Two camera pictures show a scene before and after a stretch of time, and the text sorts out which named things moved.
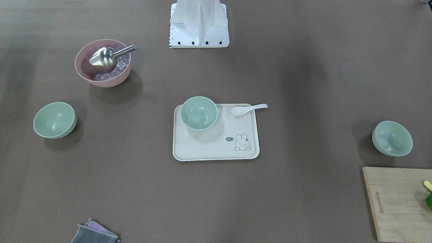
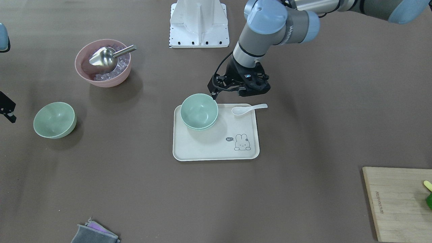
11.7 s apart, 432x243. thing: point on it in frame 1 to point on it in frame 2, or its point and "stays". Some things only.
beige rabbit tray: (232, 137) stays
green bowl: (392, 138) to (199, 111)
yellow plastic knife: (428, 184) stays
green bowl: (55, 120) stays
